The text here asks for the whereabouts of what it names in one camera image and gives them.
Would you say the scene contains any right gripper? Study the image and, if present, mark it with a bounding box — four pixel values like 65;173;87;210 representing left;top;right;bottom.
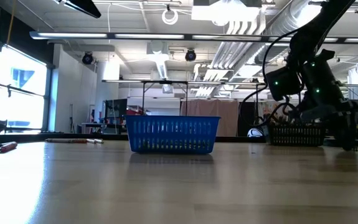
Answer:
298;100;358;152

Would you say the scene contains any blue plastic basket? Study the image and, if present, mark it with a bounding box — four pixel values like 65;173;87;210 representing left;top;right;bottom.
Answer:
123;114;222;155

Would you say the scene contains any long ceiling light bar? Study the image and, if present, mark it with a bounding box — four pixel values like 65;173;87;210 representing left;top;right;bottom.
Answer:
29;30;358;44

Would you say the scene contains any black plastic basket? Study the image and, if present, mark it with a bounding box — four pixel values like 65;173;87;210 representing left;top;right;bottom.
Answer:
266;122;327;147

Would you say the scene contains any black metal table stand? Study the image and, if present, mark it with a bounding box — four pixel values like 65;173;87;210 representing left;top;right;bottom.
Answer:
141;80;189;118

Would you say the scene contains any large bright window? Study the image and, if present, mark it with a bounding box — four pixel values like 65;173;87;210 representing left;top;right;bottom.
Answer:
0;45;52;131

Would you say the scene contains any beige curtain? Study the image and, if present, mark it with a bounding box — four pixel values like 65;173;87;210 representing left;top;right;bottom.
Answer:
180;99;240;138

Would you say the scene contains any white ceiling unit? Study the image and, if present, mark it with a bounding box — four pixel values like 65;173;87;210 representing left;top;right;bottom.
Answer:
191;0;262;22

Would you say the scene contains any white cable coil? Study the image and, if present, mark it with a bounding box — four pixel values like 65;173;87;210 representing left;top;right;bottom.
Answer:
161;8;179;26

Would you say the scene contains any white air duct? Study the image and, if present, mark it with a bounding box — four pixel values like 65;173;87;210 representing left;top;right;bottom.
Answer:
146;40;170;80

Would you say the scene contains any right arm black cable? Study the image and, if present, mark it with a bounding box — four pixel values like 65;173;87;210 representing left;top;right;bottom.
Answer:
239;29;301;128

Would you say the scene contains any silver ribbed air duct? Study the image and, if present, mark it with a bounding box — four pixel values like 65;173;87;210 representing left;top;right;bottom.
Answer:
253;0;323;66

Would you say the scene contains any black aluminium table frame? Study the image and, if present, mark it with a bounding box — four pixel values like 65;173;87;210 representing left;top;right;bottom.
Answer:
0;132;358;152

